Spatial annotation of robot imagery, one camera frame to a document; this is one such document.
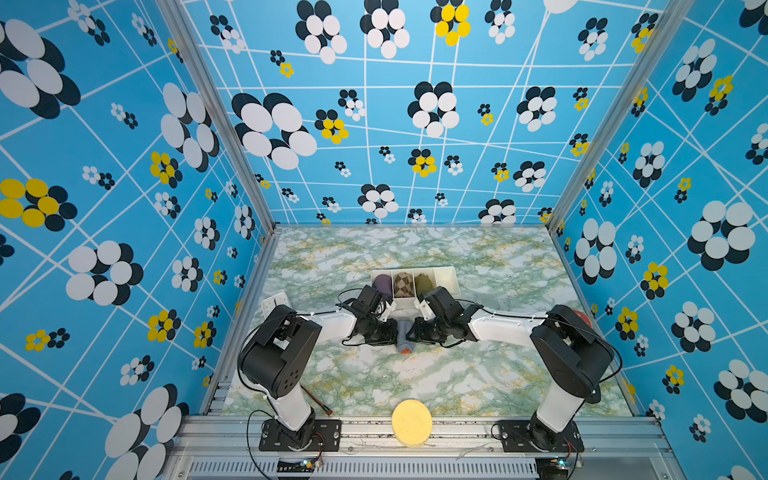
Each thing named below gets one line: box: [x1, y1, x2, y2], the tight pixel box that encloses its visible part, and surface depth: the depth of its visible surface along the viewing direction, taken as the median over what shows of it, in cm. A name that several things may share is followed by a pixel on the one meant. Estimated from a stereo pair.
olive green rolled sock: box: [415, 273, 434, 297], surface depth 100 cm
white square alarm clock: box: [261, 292, 292, 319], surface depth 98 cm
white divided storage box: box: [370, 266, 461, 310], surface depth 100 cm
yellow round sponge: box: [392, 399, 433, 448], surface depth 75 cm
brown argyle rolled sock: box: [394, 272, 415, 298], surface depth 98 cm
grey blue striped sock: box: [397, 320, 414, 355], surface depth 88 cm
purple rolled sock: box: [372, 274, 393, 296], surface depth 99 cm
